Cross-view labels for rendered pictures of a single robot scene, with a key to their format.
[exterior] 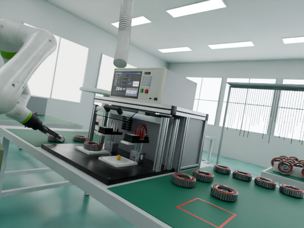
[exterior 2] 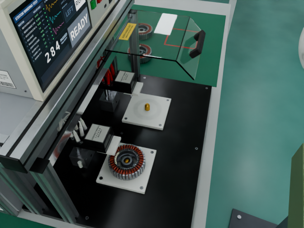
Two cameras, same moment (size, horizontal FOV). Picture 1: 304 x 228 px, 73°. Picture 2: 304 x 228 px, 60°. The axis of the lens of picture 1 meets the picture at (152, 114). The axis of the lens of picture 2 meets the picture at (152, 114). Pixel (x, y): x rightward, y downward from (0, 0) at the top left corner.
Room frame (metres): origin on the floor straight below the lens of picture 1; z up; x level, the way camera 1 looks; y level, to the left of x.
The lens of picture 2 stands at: (1.38, 0.74, 1.50)
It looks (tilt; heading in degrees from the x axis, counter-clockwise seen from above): 49 degrees down; 244
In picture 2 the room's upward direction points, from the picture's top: straight up
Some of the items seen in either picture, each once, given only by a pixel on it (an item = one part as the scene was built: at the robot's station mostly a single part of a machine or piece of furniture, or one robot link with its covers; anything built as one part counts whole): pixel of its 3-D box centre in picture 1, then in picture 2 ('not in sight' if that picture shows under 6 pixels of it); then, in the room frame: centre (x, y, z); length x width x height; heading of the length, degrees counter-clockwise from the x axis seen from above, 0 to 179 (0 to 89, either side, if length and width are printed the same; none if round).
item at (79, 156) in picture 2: (111, 146); (83, 152); (1.38, 0.23, 0.80); 0.07 x 0.05 x 0.06; 50
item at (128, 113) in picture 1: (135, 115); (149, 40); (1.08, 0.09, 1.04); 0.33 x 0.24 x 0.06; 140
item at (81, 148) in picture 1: (92, 149); (127, 165); (1.27, 0.32, 0.78); 0.15 x 0.15 x 0.01; 50
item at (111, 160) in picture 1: (118, 160); (147, 110); (1.11, 0.14, 0.78); 0.15 x 0.15 x 0.01; 50
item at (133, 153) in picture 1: (137, 155); (110, 99); (1.22, 0.04, 0.80); 0.07 x 0.05 x 0.06; 50
